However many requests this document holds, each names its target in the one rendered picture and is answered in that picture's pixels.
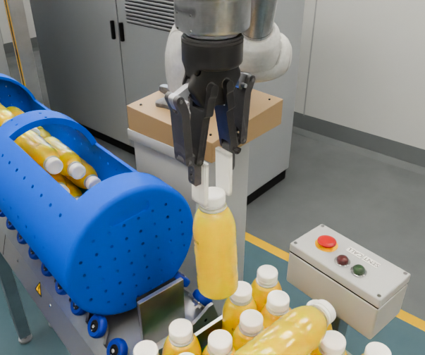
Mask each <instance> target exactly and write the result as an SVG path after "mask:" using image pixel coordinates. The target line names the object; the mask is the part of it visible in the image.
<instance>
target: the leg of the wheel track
mask: <svg viewBox="0 0 425 355"><path fill-rule="evenodd" d="M0 283H1V286H2V289H3V292H4V296H5V298H6V302H7V304H8V308H9V311H10V314H11V317H12V320H13V324H14V326H15V329H16V333H17V335H18V336H19V338H18V341H19V343H20V344H27V343H29V342H30V341H31V340H32V334H31V332H30V328H29V325H28V322H27V318H26V315H25V311H24V308H23V304H22V301H21V299H20V295H19V292H18V288H17V285H16V281H15V278H14V275H13V271H12V269H11V267H10V266H9V264H8V263H7V261H6V260H5V258H4V257H3V256H2V254H1V252H0Z"/></svg>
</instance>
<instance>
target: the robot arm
mask: <svg viewBox="0 0 425 355"><path fill-rule="evenodd" d="M277 3H278V0H173V5H174V23H175V24H174V25H173V27H172V29H171V31H170V34H169V36H168V41H167V44H166V51H165V68H166V79H167V85H160V87H159V91H160V92H161V93H163V94H165V96H164V97H163V98H161V99H158V100H156V101H155V105H156V107H159V108H166V109H168V110H170V113H171V126H172V133H173V147H174V154H175V159H176V160H177V161H180V162H181V163H183V164H184V165H186V166H188V180H189V183H191V184H192V200H194V201H196V202H197V203H198V204H200V205H201V206H203V207H204V208H206V207H207V206H208V202H209V164H208V163H207V162H206V161H204V155H205V150H206V145H207V135H208V130H209V121H210V117H212V116H213V114H214V109H215V114H216V123H217V128H218V137H219V142H220V145H221V146H222V148H221V147H216V187H220V188H221V189H223V190H224V191H225V193H226V195H228V196H230V195H232V175H233V170H234V167H235V154H239V153H240V152H241V148H240V147H238V146H239V145H240V144H245V142H246V141H247V131H248V122H249V114H250V99H251V92H252V88H253V86H254V83H257V82H267V81H270V80H274V79H276V78H278V77H280V76H282V75H284V74H285V72H286V71H288V69H289V67H290V64H291V60H292V47H291V44H290V42H289V40H288V38H287V37H286V36H285V35H284V34H283V33H280V30H279V28H278V26H277V24H275V23H274V18H275V14H276V7H277ZM238 131H239V133H238Z"/></svg>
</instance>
